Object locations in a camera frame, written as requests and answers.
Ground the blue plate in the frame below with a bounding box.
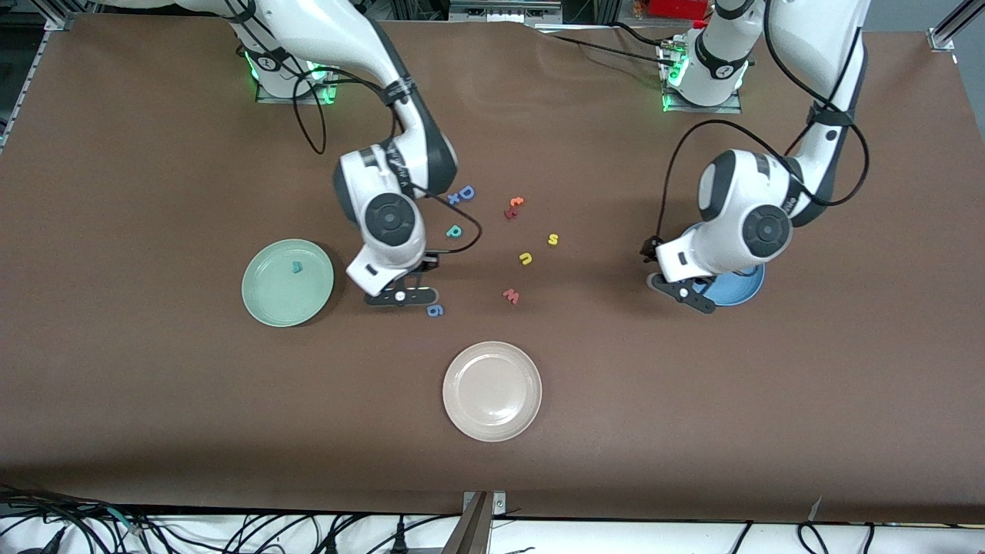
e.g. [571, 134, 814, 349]
[696, 262, 766, 307]

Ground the beige plate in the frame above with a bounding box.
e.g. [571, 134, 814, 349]
[442, 341, 543, 443]

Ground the pale green plate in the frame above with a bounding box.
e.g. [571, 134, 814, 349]
[241, 239, 336, 329]

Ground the red box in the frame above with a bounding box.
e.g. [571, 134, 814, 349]
[649, 0, 713, 20]

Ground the grey equipment rack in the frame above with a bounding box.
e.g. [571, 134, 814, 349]
[450, 0, 564, 24]

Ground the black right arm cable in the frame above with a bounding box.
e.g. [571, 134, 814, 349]
[231, 0, 483, 255]

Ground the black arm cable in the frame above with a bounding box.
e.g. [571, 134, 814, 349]
[231, 0, 483, 255]
[654, 15, 871, 247]

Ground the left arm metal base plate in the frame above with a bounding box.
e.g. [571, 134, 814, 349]
[660, 38, 743, 115]

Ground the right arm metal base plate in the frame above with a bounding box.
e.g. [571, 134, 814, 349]
[255, 31, 341, 105]

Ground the thin black power cable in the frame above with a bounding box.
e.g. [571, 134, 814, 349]
[539, 22, 678, 70]

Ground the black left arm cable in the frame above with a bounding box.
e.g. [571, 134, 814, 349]
[654, 15, 871, 247]

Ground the metal table edge bracket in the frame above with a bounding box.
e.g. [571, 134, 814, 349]
[442, 491, 507, 554]

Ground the aluminium frame profile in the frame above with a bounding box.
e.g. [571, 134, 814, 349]
[0, 12, 78, 155]
[927, 0, 985, 53]

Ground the thick black floor cable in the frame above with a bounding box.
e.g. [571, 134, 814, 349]
[0, 483, 159, 554]

